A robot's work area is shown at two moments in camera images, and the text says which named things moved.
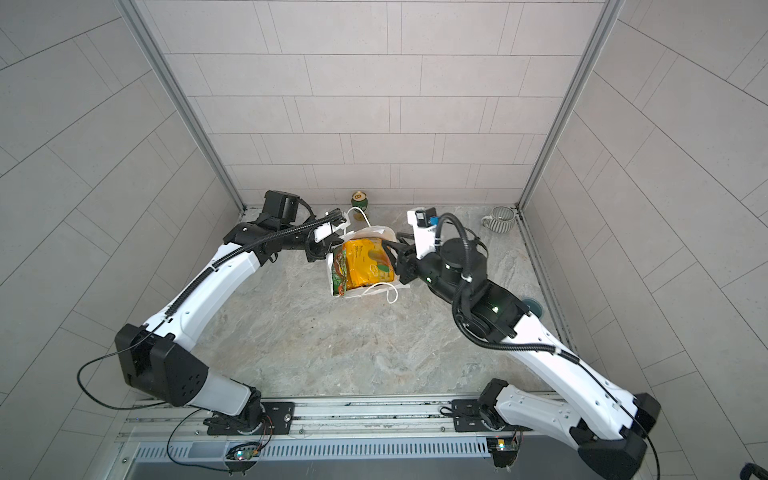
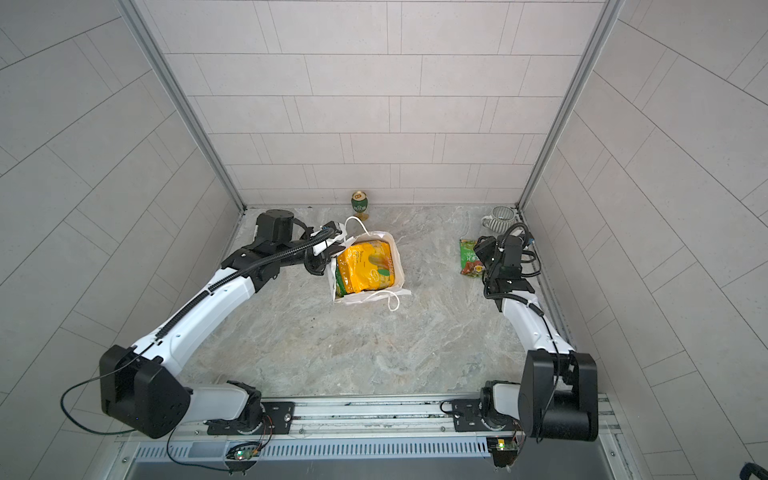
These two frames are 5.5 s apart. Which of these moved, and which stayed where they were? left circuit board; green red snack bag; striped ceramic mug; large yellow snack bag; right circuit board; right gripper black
Moved: right gripper black; green red snack bag
Stayed: left circuit board; large yellow snack bag; right circuit board; striped ceramic mug
